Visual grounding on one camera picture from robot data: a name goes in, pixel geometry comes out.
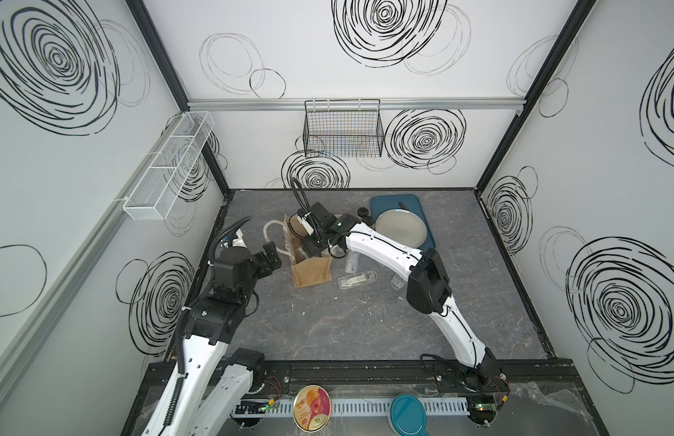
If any grey round plate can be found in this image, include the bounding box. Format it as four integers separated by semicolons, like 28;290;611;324
375;209;428;248

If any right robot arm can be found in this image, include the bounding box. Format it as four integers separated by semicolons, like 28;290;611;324
297;203;502;387

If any white wire shelf basket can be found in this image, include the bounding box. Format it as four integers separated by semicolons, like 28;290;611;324
123;111;215;221

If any teal round lid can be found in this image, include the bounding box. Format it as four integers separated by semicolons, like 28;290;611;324
387;394;428;436

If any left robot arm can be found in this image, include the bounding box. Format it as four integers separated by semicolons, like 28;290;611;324
143;217;282;435

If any black wire basket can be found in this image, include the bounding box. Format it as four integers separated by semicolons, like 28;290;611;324
302;98;385;158

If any clear compass case horizontal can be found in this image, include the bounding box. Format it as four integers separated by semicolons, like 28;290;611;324
338;271;377;290

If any clear compass set case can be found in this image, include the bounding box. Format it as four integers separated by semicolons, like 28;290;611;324
344;251;360;274

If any white slotted cable duct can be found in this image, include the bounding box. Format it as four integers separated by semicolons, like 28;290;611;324
231;398;470;419

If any teal plastic tray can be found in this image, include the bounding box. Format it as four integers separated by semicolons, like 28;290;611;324
370;194;436;251

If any canvas tote bag cat print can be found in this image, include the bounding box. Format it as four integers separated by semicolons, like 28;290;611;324
263;216;333;289

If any clear compass case green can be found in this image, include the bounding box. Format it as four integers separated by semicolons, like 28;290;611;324
390;274;408;290

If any round pink yellow lid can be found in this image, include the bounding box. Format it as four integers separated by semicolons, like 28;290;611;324
293;385;333;433

